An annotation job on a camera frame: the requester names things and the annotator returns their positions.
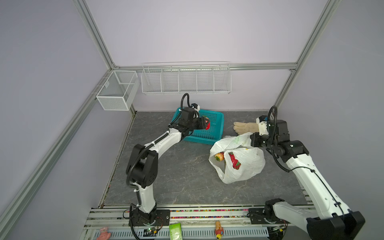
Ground white plastic bag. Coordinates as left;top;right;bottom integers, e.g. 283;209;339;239
209;133;266;184

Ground white wire wall shelf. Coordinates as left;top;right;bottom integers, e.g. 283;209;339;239
141;61;232;95

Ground green packet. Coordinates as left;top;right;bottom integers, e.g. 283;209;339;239
169;223;183;240

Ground teal plastic basket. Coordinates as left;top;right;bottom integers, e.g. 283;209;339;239
184;110;224;146

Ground small orange toy figure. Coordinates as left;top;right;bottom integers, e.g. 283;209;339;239
215;221;224;240

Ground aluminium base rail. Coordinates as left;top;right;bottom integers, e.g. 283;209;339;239
80;205;316;240

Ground red fake strawberry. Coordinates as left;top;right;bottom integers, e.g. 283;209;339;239
205;119;210;130

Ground pink toy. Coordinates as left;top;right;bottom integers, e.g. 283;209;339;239
97;227;112;240

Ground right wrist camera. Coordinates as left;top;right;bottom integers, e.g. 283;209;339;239
256;115;269;136

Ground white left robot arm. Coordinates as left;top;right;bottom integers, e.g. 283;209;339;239
126;93;210;225

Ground yellow work glove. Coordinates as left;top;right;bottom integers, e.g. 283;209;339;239
233;122;259;135

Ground white wire mesh box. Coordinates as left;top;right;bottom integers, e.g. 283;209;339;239
97;70;140;111

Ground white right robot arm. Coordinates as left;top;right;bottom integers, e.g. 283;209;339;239
250;106;366;240

